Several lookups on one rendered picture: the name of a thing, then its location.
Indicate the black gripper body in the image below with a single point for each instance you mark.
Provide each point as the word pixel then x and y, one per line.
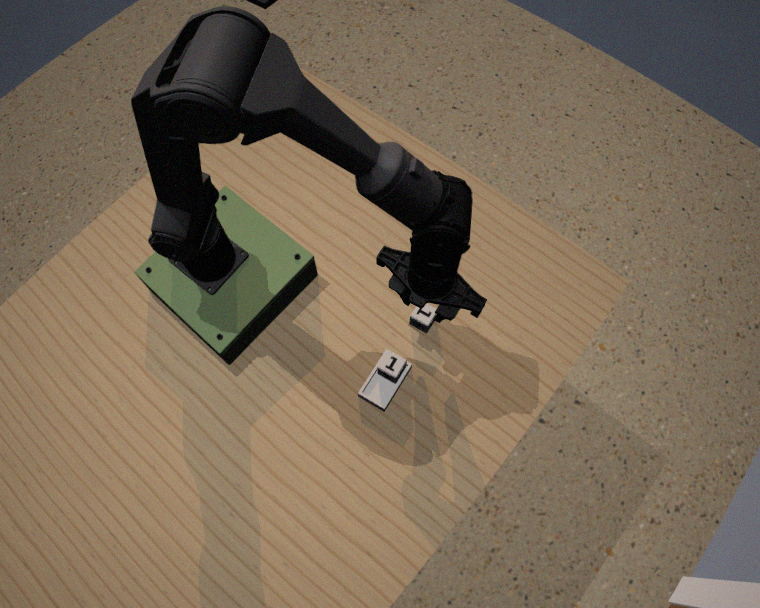
pixel 454 292

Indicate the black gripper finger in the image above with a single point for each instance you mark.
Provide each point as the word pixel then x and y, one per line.
pixel 397 286
pixel 446 311

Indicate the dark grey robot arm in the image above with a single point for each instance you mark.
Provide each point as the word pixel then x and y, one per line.
pixel 228 61

